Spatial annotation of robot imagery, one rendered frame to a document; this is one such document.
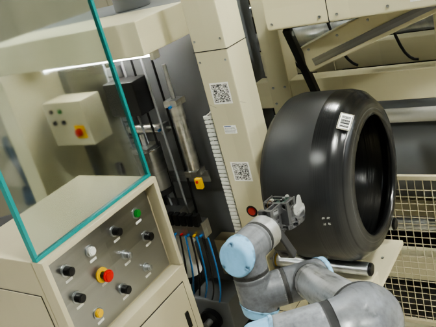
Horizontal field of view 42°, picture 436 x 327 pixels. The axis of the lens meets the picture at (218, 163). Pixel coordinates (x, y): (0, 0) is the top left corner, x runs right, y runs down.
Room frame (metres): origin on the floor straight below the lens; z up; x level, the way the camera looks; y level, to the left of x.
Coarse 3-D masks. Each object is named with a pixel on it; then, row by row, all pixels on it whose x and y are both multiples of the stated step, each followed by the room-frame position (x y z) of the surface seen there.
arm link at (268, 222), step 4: (260, 216) 1.29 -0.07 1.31; (264, 216) 1.29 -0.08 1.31; (252, 220) 1.28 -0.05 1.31; (256, 220) 1.27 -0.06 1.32; (260, 220) 1.27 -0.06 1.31; (264, 220) 1.27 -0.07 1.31; (268, 220) 1.27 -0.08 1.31; (272, 220) 1.27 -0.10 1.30; (264, 224) 1.25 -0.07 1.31; (268, 224) 1.25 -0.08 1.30; (272, 224) 1.26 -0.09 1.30; (276, 224) 1.27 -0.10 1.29; (268, 228) 1.24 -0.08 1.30; (272, 228) 1.25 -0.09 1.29; (276, 228) 1.26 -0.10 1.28; (272, 232) 1.24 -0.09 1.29; (276, 232) 1.25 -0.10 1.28; (280, 232) 1.26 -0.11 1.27; (276, 236) 1.24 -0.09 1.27; (280, 236) 1.26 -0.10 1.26; (276, 240) 1.24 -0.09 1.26; (276, 244) 1.25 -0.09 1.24; (272, 248) 1.24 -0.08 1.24
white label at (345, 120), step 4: (340, 116) 1.56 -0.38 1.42; (344, 116) 1.56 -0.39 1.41; (348, 116) 1.56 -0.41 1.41; (352, 116) 1.56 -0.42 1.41; (340, 120) 1.55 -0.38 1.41; (344, 120) 1.55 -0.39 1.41; (348, 120) 1.55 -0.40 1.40; (352, 120) 1.55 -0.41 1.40; (340, 124) 1.54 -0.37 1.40; (344, 124) 1.54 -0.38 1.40; (348, 124) 1.54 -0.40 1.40; (340, 128) 1.53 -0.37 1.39; (344, 128) 1.53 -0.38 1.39; (348, 128) 1.52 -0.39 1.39
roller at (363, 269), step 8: (296, 256) 1.68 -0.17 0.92; (280, 264) 1.70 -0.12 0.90; (288, 264) 1.68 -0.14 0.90; (336, 264) 1.58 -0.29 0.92; (344, 264) 1.57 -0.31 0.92; (352, 264) 1.55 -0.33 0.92; (360, 264) 1.54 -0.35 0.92; (368, 264) 1.53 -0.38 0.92; (344, 272) 1.56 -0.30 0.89; (352, 272) 1.54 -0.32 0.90; (360, 272) 1.53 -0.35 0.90; (368, 272) 1.51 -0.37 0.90
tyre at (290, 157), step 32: (320, 96) 1.71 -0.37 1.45; (352, 96) 1.66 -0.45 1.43; (288, 128) 1.62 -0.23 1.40; (320, 128) 1.56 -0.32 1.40; (352, 128) 1.55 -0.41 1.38; (384, 128) 1.78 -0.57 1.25; (288, 160) 1.55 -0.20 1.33; (320, 160) 1.49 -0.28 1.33; (352, 160) 1.50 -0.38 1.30; (384, 160) 1.86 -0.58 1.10; (288, 192) 1.52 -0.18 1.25; (320, 192) 1.46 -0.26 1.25; (352, 192) 1.47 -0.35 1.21; (384, 192) 1.81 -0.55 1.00; (320, 224) 1.46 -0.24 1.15; (352, 224) 1.45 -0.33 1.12; (384, 224) 1.64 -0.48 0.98; (352, 256) 1.49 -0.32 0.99
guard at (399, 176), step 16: (400, 176) 1.91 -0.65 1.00; (416, 176) 1.87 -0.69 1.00; (432, 176) 1.84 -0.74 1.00; (432, 192) 1.85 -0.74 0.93; (432, 224) 1.86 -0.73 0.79; (416, 256) 1.91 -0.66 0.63; (432, 256) 1.86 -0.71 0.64; (400, 272) 1.95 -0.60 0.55; (432, 288) 1.88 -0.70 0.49; (416, 320) 1.92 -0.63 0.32; (432, 320) 1.89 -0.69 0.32
